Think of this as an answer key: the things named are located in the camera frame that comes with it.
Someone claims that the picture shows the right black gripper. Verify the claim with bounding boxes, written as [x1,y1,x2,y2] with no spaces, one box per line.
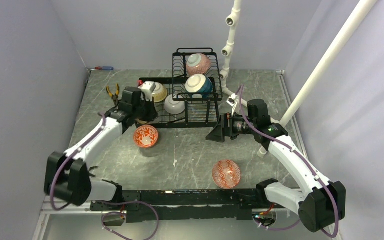
[206,111,257,143]

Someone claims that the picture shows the yellow sun pattern bowl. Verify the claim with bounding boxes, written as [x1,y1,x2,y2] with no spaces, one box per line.
[152,82,168,103]

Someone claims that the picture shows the orange zigzag bowl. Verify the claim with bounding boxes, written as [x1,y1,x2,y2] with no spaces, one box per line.
[133,125,159,148]

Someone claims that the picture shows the black wire dish rack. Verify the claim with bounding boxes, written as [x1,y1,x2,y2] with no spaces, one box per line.
[138,47,223,129]

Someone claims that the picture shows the teal white bowl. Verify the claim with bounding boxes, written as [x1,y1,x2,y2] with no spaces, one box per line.
[185,74,213,99]

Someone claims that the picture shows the pink floral bowl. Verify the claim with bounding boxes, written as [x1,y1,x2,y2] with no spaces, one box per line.
[186,53,211,76]

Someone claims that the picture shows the brown glazed bowl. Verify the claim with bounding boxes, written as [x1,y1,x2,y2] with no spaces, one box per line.
[136,118,153,125]

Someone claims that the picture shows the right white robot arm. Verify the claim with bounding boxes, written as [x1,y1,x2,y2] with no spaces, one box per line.
[206,99,346,238]

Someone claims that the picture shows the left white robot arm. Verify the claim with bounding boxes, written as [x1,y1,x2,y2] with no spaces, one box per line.
[44,81,158,211]

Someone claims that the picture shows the red geometric pattern bowl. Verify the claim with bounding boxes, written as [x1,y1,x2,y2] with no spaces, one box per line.
[211,159,241,190]

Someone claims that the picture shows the red blue screwdriver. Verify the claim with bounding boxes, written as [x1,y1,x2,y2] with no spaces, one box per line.
[94,66,114,71]

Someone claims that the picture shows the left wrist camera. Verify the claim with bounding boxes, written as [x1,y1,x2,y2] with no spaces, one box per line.
[138,79,156,102]

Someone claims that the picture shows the yellow handled pliers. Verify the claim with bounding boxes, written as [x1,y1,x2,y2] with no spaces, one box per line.
[105,83,120,107]

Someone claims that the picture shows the black handled pliers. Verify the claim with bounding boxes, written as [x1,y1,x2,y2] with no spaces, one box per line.
[88,166,98,178]

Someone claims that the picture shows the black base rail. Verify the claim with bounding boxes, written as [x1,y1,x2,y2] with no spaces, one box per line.
[90,188,281,223]

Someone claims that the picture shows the white pvc pipe frame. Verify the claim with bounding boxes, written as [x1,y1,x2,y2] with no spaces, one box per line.
[230,0,384,161]

